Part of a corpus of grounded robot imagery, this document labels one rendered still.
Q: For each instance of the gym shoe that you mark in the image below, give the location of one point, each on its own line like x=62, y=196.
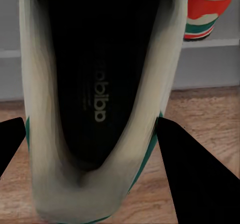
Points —
x=96, y=76
x=201, y=16

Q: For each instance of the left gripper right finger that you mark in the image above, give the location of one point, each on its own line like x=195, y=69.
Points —
x=204, y=191

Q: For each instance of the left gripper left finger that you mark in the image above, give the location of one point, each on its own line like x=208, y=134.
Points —
x=12, y=133

